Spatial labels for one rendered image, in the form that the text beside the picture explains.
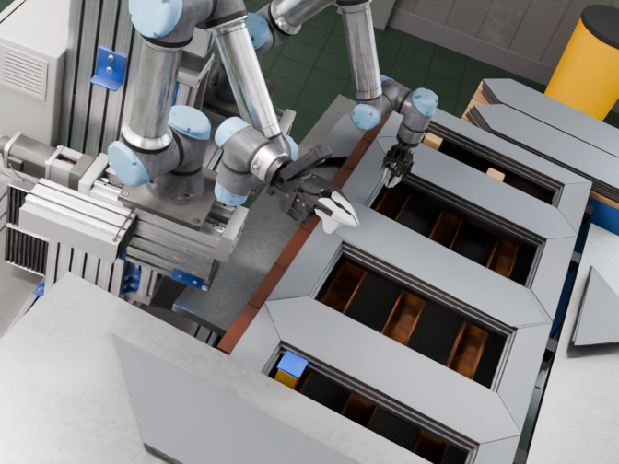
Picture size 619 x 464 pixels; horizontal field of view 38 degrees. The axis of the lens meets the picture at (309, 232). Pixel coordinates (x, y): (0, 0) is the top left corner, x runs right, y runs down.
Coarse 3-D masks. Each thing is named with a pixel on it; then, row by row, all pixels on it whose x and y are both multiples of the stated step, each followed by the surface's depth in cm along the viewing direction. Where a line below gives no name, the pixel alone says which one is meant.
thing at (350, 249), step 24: (456, 144) 316; (480, 144) 314; (528, 168) 312; (432, 192) 291; (480, 216) 289; (528, 240) 287; (384, 264) 259; (432, 288) 257; (528, 288) 266; (480, 312) 255; (504, 336) 255; (312, 360) 227; (504, 360) 245; (336, 384) 227; (360, 384) 225; (384, 408) 225; (408, 408) 224; (432, 432) 223; (456, 432) 222
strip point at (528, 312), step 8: (528, 296) 264; (520, 304) 261; (528, 304) 261; (520, 312) 258; (528, 312) 259; (536, 312) 260; (520, 320) 256; (528, 320) 256; (536, 320) 257; (544, 320) 258
